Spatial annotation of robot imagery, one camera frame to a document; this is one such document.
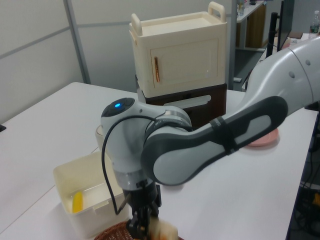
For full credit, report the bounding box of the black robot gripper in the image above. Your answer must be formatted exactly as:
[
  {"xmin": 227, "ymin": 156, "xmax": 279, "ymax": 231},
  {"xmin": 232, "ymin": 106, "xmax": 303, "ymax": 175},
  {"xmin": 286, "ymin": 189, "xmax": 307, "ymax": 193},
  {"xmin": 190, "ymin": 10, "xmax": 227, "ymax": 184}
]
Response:
[{"xmin": 124, "ymin": 183, "xmax": 163, "ymax": 240}]

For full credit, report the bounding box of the cream and orange bread roll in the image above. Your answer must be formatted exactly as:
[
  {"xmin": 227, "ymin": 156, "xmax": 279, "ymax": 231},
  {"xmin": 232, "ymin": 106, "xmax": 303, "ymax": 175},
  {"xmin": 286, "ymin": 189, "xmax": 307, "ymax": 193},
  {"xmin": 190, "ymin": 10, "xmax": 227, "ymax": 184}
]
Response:
[{"xmin": 149, "ymin": 219, "xmax": 179, "ymax": 240}]

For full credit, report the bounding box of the brown wicker oval basket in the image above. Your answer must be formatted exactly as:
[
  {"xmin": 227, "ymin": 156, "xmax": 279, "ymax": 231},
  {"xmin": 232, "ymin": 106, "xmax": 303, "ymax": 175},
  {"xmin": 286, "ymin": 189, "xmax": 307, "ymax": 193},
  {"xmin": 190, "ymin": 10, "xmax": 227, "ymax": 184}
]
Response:
[{"xmin": 93, "ymin": 219, "xmax": 186, "ymax": 240}]

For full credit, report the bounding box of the yellow toy banana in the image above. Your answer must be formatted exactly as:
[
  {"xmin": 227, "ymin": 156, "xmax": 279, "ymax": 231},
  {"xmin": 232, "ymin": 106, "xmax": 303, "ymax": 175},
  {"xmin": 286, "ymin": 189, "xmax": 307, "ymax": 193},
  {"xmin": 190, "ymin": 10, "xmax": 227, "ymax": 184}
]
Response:
[{"xmin": 72, "ymin": 191, "xmax": 84, "ymax": 214}]

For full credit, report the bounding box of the open white plastic box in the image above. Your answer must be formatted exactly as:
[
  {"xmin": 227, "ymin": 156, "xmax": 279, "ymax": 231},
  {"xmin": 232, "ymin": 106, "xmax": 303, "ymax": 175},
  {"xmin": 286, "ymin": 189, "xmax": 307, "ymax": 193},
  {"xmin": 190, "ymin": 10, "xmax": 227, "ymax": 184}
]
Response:
[{"xmin": 52, "ymin": 151, "xmax": 131, "ymax": 240}]

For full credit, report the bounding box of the white lidded square container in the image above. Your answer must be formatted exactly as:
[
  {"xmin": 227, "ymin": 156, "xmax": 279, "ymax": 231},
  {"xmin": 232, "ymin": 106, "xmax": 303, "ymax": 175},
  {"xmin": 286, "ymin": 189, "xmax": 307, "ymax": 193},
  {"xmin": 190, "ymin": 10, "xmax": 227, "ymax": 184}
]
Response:
[{"xmin": 94, "ymin": 124, "xmax": 105, "ymax": 151}]

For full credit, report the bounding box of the dark brown drawer base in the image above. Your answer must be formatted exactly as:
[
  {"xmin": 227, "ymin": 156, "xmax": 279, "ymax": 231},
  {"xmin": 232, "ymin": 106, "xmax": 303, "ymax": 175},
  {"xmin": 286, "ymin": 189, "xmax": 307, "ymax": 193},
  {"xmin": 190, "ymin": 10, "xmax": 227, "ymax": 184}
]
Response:
[{"xmin": 136, "ymin": 82, "xmax": 228, "ymax": 128}]

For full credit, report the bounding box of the pink round plate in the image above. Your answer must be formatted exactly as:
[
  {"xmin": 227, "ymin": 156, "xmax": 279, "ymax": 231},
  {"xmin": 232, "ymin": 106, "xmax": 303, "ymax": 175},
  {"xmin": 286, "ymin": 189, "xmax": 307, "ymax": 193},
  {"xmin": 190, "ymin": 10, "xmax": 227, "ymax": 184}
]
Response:
[{"xmin": 246, "ymin": 128, "xmax": 280, "ymax": 148}]

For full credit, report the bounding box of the wooden background desk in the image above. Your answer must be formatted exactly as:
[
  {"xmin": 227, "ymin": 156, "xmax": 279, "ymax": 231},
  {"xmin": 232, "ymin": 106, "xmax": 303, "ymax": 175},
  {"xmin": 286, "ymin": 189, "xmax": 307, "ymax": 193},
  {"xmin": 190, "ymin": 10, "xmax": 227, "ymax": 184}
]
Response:
[{"xmin": 236, "ymin": 0, "xmax": 267, "ymax": 50}]

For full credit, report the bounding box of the black monitor stand pole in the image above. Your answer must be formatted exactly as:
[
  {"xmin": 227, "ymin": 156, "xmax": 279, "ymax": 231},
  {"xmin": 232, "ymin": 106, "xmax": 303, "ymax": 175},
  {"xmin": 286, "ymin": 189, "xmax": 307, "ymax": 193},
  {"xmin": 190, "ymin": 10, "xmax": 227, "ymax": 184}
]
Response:
[{"xmin": 266, "ymin": 11, "xmax": 280, "ymax": 60}]

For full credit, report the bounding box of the black computer monitor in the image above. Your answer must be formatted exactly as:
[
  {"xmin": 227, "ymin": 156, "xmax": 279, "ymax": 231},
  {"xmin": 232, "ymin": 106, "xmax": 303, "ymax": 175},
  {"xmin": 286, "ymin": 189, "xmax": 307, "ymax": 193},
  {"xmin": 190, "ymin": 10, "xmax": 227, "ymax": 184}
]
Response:
[{"xmin": 276, "ymin": 0, "xmax": 293, "ymax": 52}]

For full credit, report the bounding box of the clear plastic bottle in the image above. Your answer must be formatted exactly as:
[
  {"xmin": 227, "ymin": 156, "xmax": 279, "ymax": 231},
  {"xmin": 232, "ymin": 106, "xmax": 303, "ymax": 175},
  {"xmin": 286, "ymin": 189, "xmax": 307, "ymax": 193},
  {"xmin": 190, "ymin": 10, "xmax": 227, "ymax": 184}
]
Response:
[{"xmin": 309, "ymin": 9, "xmax": 320, "ymax": 40}]

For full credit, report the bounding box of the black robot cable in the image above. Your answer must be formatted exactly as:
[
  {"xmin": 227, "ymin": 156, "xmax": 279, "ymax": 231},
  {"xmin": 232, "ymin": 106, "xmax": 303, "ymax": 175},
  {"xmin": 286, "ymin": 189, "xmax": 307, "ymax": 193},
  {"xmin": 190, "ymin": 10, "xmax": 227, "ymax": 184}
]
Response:
[{"xmin": 101, "ymin": 114, "xmax": 161, "ymax": 215}]

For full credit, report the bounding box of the black strap on arm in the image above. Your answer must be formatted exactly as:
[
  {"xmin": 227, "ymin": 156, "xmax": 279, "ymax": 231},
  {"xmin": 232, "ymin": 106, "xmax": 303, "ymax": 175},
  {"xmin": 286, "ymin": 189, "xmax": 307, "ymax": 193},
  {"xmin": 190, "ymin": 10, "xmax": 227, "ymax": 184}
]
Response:
[{"xmin": 209, "ymin": 116, "xmax": 238, "ymax": 156}]

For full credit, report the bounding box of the cream toy cabinet with handles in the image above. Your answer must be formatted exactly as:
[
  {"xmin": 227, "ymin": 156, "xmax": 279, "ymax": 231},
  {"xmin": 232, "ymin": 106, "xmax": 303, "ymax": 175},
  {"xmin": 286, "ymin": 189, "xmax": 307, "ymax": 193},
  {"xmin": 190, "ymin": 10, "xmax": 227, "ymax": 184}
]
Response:
[{"xmin": 129, "ymin": 1, "xmax": 228, "ymax": 97}]

